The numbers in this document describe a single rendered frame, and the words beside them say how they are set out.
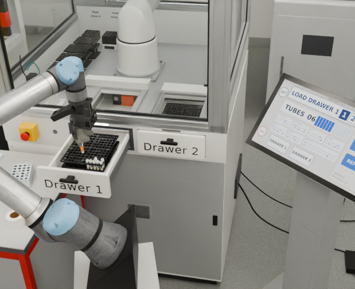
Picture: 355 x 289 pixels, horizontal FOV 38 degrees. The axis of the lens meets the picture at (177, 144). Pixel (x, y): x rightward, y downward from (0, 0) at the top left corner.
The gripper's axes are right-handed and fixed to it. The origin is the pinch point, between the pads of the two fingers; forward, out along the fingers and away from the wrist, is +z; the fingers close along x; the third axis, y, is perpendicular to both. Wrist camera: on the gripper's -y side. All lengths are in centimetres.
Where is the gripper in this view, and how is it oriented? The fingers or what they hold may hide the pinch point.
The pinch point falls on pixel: (79, 142)
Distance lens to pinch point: 205.7
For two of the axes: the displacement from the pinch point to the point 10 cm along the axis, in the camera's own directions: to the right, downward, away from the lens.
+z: 0.3, 8.2, 5.8
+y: 9.8, 0.9, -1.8
